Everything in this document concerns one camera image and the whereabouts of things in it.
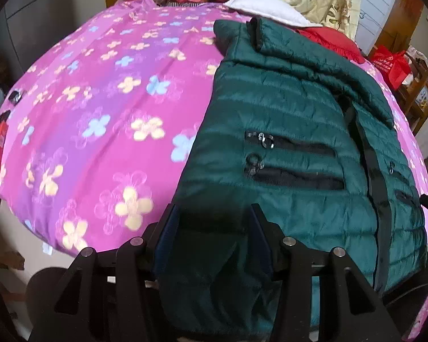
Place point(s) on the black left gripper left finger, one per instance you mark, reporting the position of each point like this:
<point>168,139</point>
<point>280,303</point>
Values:
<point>106,296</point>

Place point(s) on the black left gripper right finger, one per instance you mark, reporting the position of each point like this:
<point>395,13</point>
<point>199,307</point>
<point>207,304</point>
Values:
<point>349,308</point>

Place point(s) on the dark green puffer jacket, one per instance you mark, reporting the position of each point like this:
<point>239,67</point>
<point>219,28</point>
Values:
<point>310,138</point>

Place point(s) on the wooden shelf rack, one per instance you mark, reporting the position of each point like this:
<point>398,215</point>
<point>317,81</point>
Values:
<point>413,98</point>

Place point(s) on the red shopping bag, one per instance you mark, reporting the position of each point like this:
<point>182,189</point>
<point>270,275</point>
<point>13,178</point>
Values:
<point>393,66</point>

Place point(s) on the pink floral bed sheet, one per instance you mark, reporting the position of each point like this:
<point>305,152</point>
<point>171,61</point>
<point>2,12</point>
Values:
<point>107,118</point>

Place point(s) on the red ruffled cushion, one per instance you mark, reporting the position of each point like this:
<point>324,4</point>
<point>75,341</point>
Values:
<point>333,40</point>

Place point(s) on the white pillow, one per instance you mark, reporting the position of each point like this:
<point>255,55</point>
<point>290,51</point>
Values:
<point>275,10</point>

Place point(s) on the grey wardrobe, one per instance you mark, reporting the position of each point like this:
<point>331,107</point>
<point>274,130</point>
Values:
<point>29,28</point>

